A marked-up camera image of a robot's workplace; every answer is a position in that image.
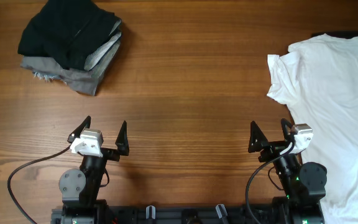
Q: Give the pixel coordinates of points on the black folded garment on stack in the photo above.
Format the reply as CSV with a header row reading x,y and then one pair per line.
x,y
68,31

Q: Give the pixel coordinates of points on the grey folded garments stack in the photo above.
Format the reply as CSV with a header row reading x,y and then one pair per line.
x,y
83,81

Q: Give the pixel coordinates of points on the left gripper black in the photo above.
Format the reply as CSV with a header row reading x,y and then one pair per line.
x,y
122,144

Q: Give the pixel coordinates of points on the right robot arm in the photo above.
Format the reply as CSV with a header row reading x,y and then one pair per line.
x,y
303,184

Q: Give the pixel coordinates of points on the black garment at right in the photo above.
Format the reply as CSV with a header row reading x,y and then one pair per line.
x,y
343,34

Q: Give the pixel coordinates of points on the white t-shirt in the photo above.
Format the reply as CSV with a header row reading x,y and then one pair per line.
x,y
318,81

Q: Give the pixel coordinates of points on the black base rail with clips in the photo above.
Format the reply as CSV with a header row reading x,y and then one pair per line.
x,y
171,215

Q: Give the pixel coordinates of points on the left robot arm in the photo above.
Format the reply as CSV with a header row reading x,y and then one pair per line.
x,y
80,187

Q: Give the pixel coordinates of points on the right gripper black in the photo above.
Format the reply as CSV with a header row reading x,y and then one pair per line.
x,y
274,147

